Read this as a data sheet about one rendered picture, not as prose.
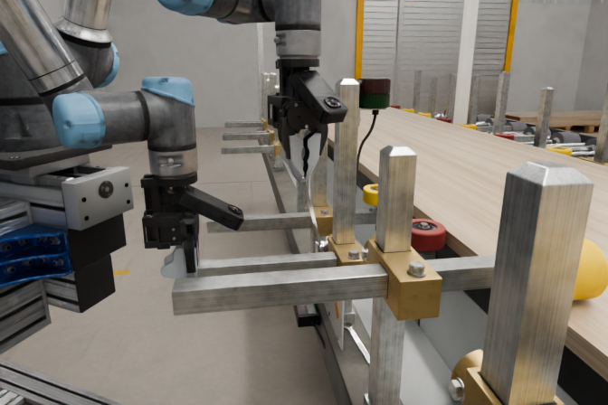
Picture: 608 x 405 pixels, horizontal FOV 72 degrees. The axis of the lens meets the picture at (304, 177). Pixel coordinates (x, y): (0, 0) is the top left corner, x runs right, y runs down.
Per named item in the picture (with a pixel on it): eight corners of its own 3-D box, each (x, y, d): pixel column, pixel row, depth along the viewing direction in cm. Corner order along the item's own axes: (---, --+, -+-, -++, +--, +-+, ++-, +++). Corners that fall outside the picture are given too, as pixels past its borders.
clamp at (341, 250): (340, 288, 73) (341, 261, 72) (325, 254, 86) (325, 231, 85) (372, 286, 74) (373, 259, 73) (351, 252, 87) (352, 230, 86)
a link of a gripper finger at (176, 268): (165, 291, 74) (160, 242, 71) (199, 288, 74) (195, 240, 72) (161, 301, 71) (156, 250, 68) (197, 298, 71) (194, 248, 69)
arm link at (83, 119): (52, 144, 63) (127, 136, 70) (69, 155, 54) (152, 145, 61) (42, 89, 61) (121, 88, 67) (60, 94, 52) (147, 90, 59)
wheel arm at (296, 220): (207, 238, 97) (206, 220, 96) (208, 231, 100) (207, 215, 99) (387, 226, 103) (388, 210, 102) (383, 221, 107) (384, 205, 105)
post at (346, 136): (334, 325, 84) (339, 79, 71) (330, 315, 87) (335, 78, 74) (351, 324, 84) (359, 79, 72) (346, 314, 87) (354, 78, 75)
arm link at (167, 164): (198, 143, 72) (194, 152, 64) (200, 168, 73) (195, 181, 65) (152, 144, 70) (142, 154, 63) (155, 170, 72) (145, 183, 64)
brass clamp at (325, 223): (312, 237, 97) (312, 217, 96) (303, 217, 110) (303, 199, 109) (338, 236, 98) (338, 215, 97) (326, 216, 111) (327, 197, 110)
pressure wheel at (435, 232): (408, 291, 77) (412, 232, 74) (392, 270, 84) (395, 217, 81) (449, 287, 78) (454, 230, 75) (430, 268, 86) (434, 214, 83)
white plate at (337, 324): (339, 351, 75) (340, 301, 73) (313, 279, 100) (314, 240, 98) (343, 350, 76) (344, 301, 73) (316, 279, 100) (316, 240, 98)
